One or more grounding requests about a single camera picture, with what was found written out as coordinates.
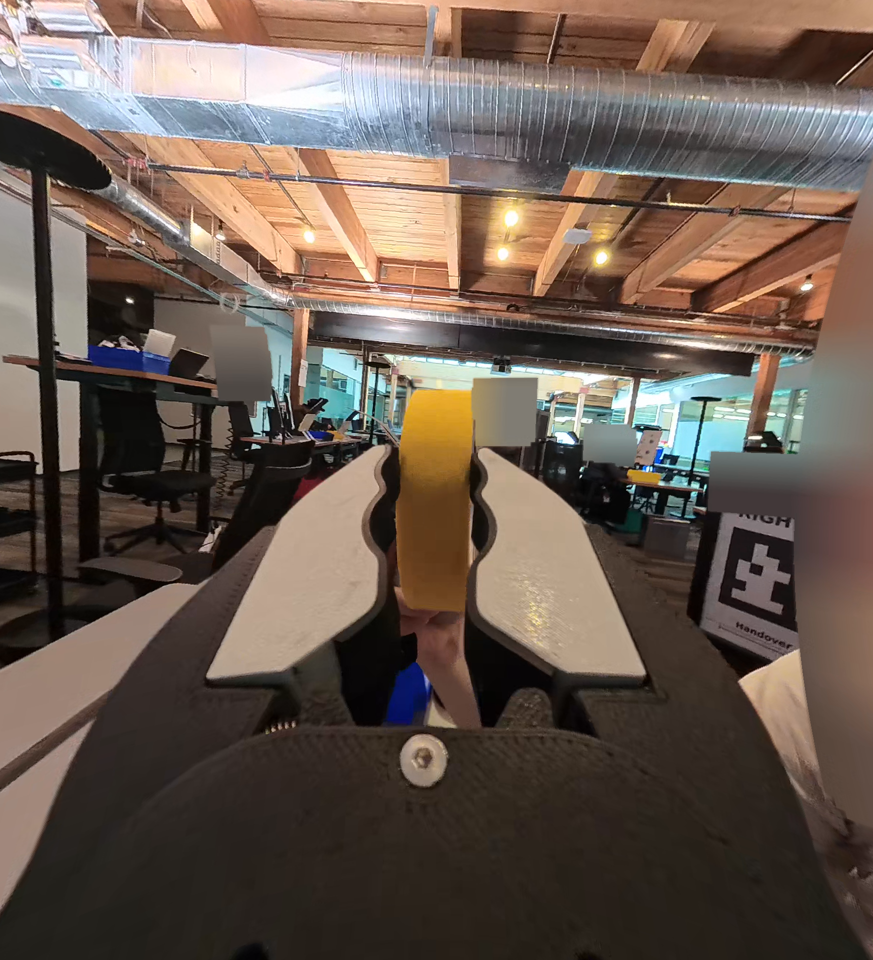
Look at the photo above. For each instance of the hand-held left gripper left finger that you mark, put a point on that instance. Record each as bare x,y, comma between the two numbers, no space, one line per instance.
309,570

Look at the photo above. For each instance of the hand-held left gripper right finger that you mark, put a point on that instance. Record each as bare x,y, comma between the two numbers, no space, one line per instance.
556,585

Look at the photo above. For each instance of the yellow tape roll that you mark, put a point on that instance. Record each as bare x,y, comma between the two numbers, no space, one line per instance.
436,495

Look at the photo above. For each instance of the blue plastic bin with tag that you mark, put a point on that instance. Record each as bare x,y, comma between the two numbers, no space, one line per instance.
406,694

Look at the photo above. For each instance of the person's right forearm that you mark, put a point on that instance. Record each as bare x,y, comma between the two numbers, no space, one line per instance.
448,660

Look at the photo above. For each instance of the wooden standing desk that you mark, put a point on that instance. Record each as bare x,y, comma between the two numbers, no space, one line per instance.
106,371

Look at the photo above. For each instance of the grey desk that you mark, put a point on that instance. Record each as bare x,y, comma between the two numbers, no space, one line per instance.
31,712

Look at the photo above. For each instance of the black chair with armrest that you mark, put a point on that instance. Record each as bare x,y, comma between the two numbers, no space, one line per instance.
271,495

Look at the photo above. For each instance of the yellow storage bin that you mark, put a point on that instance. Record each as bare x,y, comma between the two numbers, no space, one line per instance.
643,476

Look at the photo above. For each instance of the framed marker sign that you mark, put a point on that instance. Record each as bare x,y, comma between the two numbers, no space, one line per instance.
755,577

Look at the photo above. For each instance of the black office chair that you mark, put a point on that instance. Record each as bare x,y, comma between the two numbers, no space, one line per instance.
136,450

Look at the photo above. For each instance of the dark laptop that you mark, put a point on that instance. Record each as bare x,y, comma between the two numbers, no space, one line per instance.
189,364

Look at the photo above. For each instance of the white box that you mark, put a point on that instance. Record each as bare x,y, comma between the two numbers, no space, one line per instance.
159,342

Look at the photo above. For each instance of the blue storage bin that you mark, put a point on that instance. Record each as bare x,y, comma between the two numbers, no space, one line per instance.
125,358

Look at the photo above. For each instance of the black floor lamp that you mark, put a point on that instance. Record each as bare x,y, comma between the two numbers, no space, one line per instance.
46,375

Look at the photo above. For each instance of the silver ventilation duct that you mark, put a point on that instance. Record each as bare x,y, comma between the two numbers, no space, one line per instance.
481,105

